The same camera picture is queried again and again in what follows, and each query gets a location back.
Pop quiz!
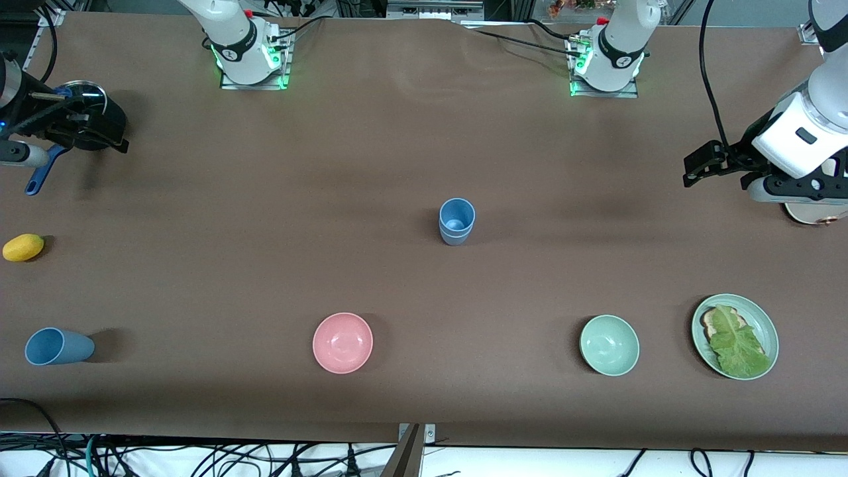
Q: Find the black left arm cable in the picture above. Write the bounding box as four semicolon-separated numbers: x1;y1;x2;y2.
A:
698;0;733;150

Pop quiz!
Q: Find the dark camera mount post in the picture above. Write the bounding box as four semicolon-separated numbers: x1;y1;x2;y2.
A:
381;423;425;477

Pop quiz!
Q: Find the dark pot with blue handle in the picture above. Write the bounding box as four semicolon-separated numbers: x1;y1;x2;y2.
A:
25;79;130;197

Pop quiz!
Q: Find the pink bowl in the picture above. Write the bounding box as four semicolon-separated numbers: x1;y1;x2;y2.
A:
312;312;374;375

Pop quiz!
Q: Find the blue plastic cup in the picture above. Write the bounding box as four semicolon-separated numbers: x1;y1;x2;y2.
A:
439;197;476;236
25;327;95;366

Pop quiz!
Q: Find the toast bread slice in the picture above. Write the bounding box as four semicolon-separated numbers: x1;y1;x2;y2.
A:
701;306;749;342

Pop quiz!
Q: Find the mint green plate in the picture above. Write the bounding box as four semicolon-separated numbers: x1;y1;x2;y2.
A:
691;293;780;381

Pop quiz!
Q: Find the yellow lemon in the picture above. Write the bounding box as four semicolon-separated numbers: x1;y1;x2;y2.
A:
2;233;45;262

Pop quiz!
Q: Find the mint green bowl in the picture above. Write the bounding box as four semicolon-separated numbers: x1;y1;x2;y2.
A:
580;315;641;377

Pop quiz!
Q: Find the black base cable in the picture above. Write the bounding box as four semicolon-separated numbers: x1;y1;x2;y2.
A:
529;19;576;42
265;15;327;44
472;28;584;59

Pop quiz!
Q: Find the green lettuce leaf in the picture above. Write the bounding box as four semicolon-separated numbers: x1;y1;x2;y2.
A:
709;305;772;378

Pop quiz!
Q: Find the aluminium frame profile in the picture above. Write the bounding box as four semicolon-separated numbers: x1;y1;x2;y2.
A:
386;0;484;21

